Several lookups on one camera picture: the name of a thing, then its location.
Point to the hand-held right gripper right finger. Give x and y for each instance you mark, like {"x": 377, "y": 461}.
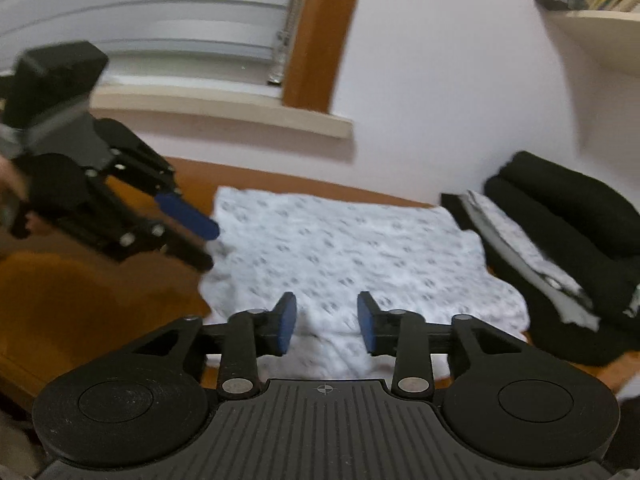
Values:
{"x": 366, "y": 322}

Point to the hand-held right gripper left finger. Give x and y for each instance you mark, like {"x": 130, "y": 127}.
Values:
{"x": 286, "y": 322}

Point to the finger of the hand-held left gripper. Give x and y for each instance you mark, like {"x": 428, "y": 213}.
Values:
{"x": 192, "y": 255}
{"x": 192, "y": 217}

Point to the white patterned garment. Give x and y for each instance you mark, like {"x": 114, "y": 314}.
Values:
{"x": 520, "y": 250}
{"x": 350, "y": 250}

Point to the person's left hand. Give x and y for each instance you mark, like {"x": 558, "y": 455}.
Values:
{"x": 9, "y": 177}

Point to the beige window sill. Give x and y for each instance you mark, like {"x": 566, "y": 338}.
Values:
{"x": 225, "y": 107}

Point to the folded white patterned garment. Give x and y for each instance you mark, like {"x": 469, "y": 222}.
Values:
{"x": 520, "y": 250}

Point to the grey window blind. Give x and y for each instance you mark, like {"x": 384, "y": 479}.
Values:
{"x": 150, "y": 10}

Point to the person's beige clothing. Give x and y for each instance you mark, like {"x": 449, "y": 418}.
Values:
{"x": 15, "y": 445}

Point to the white shelf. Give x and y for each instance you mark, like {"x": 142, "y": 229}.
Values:
{"x": 600, "y": 35}

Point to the wooden window frame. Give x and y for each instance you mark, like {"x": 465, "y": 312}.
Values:
{"x": 320, "y": 35}

